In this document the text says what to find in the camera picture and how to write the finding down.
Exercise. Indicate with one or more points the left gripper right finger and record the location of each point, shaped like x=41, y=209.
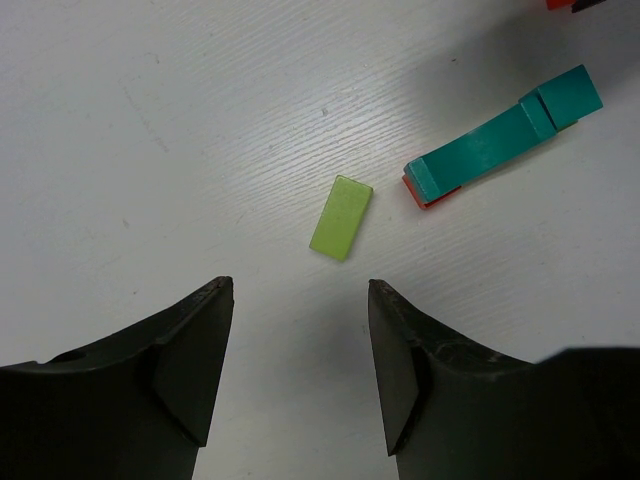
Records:
x=453, y=408

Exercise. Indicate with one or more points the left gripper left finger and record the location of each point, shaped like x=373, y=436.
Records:
x=137, y=404

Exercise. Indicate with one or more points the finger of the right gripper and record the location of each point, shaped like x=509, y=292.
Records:
x=580, y=5

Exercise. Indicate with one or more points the teal cube block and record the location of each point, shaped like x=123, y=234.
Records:
x=569, y=96

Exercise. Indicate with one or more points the teal arch block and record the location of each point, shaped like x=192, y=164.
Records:
x=510, y=134

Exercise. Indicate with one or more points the long green block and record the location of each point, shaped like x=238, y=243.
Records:
x=562, y=127

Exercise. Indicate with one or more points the flat green block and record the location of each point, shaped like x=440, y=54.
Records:
x=341, y=218

